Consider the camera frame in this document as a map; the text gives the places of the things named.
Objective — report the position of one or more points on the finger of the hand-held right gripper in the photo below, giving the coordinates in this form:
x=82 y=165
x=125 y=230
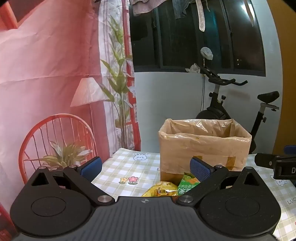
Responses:
x=264 y=160
x=291 y=150

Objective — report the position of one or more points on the green snack packet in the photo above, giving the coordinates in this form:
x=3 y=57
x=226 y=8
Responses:
x=187 y=184

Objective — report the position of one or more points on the black exercise bike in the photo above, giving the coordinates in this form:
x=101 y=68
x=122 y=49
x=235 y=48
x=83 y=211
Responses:
x=215 y=113

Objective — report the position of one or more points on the grey hanging cloth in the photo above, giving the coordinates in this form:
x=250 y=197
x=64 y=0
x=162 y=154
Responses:
x=143 y=7

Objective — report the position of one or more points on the crumpled white cloth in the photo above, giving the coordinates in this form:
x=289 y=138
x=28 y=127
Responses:
x=193 y=68

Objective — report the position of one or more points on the dark window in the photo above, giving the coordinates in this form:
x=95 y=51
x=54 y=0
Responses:
x=175 y=46

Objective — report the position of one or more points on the yellow snack packet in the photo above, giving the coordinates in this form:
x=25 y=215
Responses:
x=161 y=188

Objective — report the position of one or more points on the blue hanging garment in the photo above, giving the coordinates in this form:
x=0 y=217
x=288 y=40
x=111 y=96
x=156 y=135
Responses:
x=180 y=9

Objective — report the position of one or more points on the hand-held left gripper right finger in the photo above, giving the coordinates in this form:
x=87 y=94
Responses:
x=200 y=171

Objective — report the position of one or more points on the clear plastic bag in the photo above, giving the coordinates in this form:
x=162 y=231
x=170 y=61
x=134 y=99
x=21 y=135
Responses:
x=206 y=52

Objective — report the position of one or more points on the checked tablecloth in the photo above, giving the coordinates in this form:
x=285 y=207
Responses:
x=129 y=166

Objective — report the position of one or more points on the orange wooden door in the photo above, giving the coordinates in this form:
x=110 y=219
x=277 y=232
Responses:
x=288 y=104

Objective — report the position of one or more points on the beige hanging sock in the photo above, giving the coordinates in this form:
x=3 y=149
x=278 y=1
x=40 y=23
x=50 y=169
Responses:
x=201 y=23

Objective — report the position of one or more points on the cardboard box with plastic liner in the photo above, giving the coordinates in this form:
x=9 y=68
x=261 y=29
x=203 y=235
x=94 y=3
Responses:
x=203 y=148

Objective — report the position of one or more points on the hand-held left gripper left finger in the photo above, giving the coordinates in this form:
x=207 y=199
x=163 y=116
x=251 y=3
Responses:
x=92 y=167

